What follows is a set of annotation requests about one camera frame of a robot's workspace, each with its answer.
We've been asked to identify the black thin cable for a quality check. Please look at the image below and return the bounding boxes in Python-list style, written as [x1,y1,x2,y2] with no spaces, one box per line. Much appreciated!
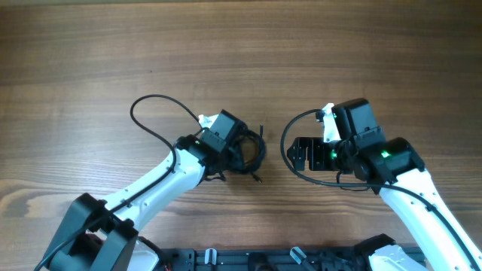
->
[233,124,267,184]

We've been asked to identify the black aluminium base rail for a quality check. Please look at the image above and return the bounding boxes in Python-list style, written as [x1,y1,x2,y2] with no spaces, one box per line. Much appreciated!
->
[155,247,373,271]

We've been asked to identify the right camera black cable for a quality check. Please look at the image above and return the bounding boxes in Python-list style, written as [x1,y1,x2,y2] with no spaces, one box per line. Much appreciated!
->
[279,108,482,271]

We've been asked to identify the camera black cable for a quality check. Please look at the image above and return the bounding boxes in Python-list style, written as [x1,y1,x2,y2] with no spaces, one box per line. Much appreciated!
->
[33,93,204,271]
[279,108,482,271]

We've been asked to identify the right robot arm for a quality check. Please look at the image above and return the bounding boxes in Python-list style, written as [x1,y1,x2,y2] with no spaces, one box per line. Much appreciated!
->
[279,98,481,270]

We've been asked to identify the left camera black cable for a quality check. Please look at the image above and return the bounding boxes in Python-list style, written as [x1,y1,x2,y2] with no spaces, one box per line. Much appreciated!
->
[33,93,204,271]

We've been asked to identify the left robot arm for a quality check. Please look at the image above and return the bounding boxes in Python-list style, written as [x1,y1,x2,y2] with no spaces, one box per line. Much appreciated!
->
[36,111,249,270]

